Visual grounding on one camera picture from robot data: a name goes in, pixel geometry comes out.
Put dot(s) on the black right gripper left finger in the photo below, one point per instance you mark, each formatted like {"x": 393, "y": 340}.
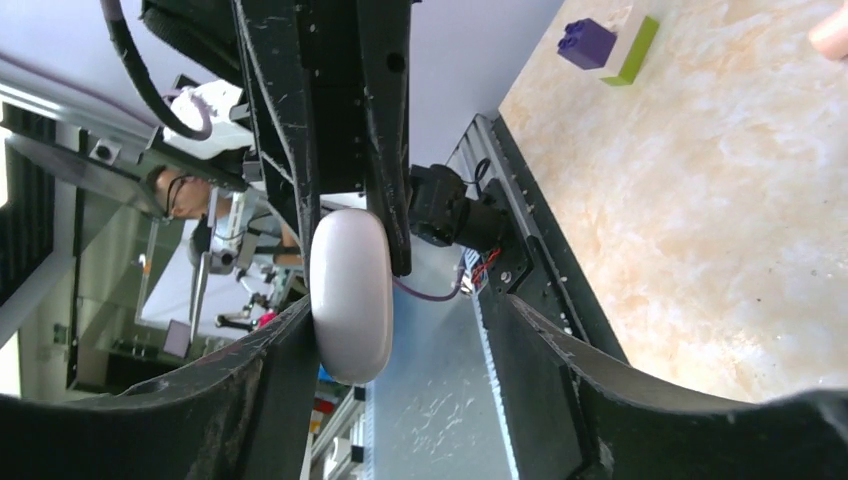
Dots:
{"x": 241, "y": 412}

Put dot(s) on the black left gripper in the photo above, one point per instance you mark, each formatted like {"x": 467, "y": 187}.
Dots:
{"x": 282, "y": 43}

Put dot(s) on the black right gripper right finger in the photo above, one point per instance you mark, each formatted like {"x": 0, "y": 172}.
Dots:
{"x": 647, "y": 428}

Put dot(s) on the white earbud charging case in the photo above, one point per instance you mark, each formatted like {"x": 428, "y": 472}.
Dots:
{"x": 351, "y": 295}

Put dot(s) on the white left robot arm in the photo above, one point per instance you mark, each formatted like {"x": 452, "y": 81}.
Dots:
{"x": 439, "y": 210}

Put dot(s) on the person with glasses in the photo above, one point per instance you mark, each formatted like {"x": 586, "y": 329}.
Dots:
{"x": 187, "y": 197}

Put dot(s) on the purple green toy block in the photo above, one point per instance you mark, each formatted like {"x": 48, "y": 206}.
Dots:
{"x": 613, "y": 51}

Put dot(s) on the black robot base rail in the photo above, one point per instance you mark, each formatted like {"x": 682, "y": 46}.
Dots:
{"x": 530, "y": 278}

